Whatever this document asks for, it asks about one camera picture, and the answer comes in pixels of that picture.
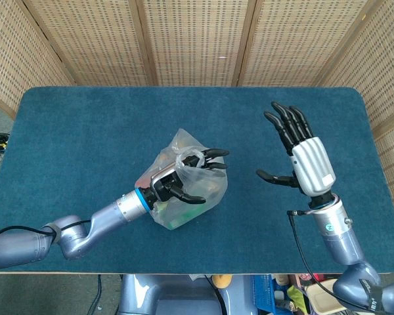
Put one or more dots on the blue velvet table mat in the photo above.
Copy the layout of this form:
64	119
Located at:
101	138

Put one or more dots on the translucent plastic shopping bag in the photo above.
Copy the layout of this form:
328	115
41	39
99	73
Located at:
203	183

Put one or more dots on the yellow orange round object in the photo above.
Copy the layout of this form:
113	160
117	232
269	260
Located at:
221	281

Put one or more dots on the green printed carton box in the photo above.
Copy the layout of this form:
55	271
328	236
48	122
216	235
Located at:
180	221

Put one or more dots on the blue-grey robot torso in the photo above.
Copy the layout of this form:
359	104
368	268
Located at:
170	295

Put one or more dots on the beige plastic tray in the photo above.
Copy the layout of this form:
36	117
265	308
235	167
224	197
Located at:
325	298

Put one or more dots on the blue plastic basket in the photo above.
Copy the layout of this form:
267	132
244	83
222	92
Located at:
264	290

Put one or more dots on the woven rattan screen panel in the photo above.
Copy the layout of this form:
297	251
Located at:
381	82
16	55
298	39
197	39
95	39

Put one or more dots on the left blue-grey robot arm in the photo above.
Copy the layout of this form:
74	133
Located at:
111	216

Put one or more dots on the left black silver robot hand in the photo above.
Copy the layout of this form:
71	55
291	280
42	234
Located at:
165	183

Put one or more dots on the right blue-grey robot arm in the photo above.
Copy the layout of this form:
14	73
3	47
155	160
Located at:
341	236

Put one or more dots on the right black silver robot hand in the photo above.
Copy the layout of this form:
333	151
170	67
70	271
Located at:
312	164

